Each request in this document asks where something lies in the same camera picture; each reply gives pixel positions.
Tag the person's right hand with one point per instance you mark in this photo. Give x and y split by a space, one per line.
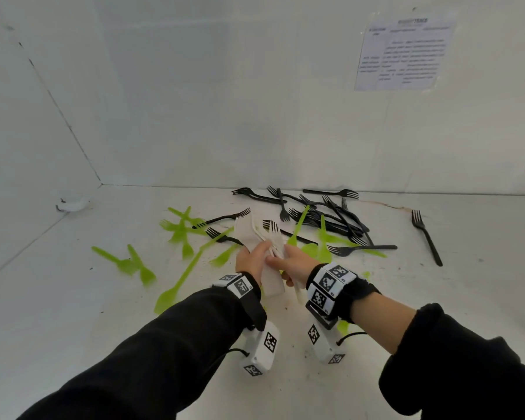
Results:
295 264

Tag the person's left hand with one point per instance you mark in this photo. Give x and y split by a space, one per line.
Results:
250 260

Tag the stack of white forks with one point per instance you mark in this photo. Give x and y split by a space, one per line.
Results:
245 229

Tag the white plastic fork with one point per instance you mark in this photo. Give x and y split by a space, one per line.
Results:
273 233

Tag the pile of black plastic forks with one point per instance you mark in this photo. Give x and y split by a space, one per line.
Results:
363 247

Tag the pile of plastic cutlery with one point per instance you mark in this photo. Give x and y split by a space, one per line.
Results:
168 297

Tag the person's left forearm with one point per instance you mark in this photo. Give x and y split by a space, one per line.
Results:
148 363

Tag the black marker left wrist band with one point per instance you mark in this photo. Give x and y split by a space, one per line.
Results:
245 293

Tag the black marker wrist band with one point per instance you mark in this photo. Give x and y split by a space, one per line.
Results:
350 293
245 293

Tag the black marker right wrist band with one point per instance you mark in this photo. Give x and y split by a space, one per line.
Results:
350 293

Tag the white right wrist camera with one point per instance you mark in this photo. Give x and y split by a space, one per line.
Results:
326 345

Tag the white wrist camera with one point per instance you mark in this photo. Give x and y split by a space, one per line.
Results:
326 345
262 349

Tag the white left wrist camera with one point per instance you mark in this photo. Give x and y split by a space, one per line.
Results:
262 349

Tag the small white wall clip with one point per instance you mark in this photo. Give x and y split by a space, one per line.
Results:
72 205

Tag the printed paper wall notice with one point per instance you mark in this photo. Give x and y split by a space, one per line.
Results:
404 52

